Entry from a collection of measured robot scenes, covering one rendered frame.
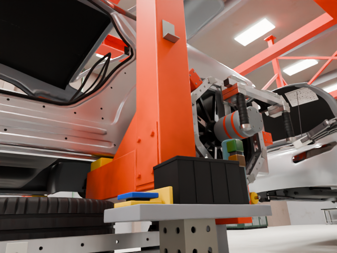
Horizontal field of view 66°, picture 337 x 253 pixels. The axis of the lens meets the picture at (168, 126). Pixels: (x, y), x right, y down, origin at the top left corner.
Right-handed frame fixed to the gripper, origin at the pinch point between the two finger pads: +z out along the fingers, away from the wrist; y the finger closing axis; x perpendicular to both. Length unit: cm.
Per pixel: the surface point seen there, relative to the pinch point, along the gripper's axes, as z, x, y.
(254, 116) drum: 11.5, -19.4, 5.5
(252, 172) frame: 30.4, -1.2, -7.9
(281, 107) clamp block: 3.0, -23.1, -8.7
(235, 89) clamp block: 5.8, -24.0, 25.1
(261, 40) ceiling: 141, -640, -672
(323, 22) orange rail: -32, -257, -295
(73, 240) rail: 40, 23, 80
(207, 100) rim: 35, -49, 0
